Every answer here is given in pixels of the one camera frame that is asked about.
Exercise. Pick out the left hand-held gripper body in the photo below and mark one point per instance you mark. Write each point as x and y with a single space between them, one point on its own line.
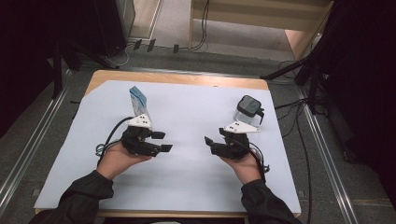
138 143

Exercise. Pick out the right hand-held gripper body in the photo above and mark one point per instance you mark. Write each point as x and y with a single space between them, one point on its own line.
233 146

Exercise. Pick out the white and blue salt bag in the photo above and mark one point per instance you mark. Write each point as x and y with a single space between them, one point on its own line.
138 101

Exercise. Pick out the person's right hand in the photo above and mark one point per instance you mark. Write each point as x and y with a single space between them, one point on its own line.
247 169

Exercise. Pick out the person's left hand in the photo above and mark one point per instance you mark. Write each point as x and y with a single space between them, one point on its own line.
115 161

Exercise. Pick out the white table mat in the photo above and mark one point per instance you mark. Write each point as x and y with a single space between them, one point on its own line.
186 177

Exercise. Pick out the small black floor block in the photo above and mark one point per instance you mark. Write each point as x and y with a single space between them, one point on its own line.
176 48
151 45
137 44

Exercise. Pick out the black tripod stand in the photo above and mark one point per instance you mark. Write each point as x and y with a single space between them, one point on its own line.
308 67

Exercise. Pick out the black metal stand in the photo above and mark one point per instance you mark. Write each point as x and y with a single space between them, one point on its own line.
57 68

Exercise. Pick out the light wooden shelf unit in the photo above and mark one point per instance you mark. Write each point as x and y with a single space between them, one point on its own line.
264 15

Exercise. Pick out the black curtain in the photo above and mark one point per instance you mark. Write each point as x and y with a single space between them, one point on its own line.
367 77
37 37

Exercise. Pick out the metal floor rail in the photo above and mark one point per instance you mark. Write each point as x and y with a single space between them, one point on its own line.
330 168
28 152

